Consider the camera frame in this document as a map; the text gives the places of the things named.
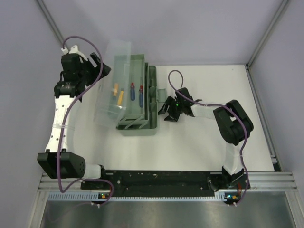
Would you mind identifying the blue red precision screwdriver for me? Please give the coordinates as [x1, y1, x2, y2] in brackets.
[130, 82, 135, 101]

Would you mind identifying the green cantilever tool box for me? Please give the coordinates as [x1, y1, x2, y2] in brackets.
[94, 40, 167, 136]

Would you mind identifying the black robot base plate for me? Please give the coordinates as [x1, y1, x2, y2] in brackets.
[80, 169, 251, 192]

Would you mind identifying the grey slotted cable duct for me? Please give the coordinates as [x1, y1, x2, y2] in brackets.
[48, 192, 227, 202]

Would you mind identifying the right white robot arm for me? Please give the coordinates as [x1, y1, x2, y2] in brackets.
[158, 87, 254, 189]

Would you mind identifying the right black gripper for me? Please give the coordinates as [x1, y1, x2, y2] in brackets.
[157, 96, 184, 123]

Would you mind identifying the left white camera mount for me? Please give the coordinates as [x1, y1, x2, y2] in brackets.
[61, 45, 88, 61]

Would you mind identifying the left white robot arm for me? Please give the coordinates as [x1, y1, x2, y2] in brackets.
[37, 53, 111, 188]

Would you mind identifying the aluminium frame rail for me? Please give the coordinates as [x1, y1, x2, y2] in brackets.
[38, 172, 297, 191]

